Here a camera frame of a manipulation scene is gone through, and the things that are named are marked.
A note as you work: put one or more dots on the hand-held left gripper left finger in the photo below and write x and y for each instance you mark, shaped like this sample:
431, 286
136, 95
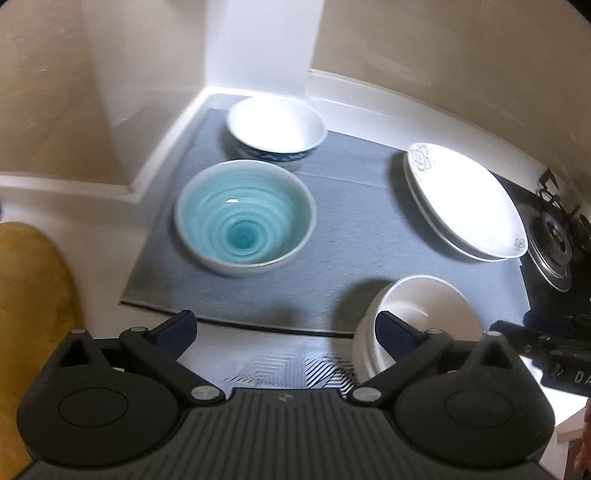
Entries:
178, 330

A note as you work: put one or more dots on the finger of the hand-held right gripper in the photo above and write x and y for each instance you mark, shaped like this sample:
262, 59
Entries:
535, 319

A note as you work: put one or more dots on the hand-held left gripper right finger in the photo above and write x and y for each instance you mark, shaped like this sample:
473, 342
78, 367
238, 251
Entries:
392, 334

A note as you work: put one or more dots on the white straight-sided bowl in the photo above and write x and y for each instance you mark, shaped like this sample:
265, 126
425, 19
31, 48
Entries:
425, 300

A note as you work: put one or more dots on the white floral plate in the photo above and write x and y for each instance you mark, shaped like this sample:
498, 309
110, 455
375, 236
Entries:
434, 226
461, 203

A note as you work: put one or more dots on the light blue bowl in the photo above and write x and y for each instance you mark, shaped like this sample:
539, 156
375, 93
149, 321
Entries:
240, 221

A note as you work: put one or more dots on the white bowl with blue pattern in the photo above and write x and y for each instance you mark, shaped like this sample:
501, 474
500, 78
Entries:
277, 124

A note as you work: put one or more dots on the person's right hand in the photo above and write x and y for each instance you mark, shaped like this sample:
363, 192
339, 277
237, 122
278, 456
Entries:
585, 417

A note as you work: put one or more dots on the black glass gas stove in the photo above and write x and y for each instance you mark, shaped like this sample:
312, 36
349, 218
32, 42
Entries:
531, 288

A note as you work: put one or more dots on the gas burner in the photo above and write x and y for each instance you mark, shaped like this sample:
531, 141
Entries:
554, 258

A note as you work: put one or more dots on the grey dish mat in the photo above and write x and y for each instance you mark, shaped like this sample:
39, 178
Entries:
351, 240

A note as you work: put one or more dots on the white line-patterned cloth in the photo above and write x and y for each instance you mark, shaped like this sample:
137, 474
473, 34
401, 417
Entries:
277, 364

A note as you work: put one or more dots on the wooden cutting board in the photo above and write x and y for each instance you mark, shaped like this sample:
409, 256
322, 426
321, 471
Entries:
32, 300

